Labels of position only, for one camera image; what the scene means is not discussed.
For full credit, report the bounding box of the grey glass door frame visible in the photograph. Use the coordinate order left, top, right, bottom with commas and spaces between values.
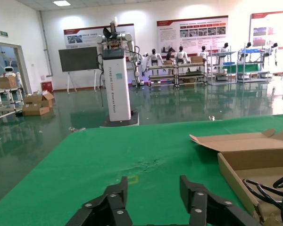
0, 41, 31, 95

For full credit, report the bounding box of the green table cloth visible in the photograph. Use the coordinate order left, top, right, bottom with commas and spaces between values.
0, 114, 283, 226

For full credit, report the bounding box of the white humanoid robot black head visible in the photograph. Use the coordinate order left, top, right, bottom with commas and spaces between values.
140, 48, 161, 76
198, 45, 209, 63
241, 41, 254, 59
216, 42, 231, 59
175, 46, 189, 64
267, 42, 279, 66

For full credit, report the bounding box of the green panel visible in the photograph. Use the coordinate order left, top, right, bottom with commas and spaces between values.
223, 64, 260, 76

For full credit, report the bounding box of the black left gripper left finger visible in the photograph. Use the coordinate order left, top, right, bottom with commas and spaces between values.
65, 176, 133, 226

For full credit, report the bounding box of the open cardboard box torn edge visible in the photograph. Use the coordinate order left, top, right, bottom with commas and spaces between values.
189, 128, 283, 226

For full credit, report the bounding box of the flat cardboard box on floor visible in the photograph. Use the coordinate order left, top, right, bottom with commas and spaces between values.
22, 105, 50, 116

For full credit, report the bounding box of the closed cardboard box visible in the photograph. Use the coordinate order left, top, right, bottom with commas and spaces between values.
0, 76, 17, 89

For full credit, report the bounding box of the wide red white wall poster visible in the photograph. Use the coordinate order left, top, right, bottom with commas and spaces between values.
156, 15, 229, 54

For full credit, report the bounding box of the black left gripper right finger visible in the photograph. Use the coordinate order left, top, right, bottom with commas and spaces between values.
179, 175, 263, 226

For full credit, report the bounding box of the white wheeled pedestal robot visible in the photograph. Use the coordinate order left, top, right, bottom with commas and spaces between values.
95, 16, 143, 129

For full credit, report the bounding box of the person in dark clothes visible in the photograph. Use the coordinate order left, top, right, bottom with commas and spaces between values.
165, 47, 176, 65

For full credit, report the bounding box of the small white round-head robot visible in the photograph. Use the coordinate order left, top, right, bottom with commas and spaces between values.
1, 65, 22, 88

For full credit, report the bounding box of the open cardboard box on floor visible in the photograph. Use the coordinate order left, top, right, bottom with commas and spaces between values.
23, 92, 55, 108

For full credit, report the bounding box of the dark display screen on stand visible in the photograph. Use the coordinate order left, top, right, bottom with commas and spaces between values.
58, 46, 99, 94

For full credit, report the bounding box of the metal roller workbench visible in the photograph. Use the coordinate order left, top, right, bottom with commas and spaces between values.
147, 63, 179, 87
176, 61, 208, 86

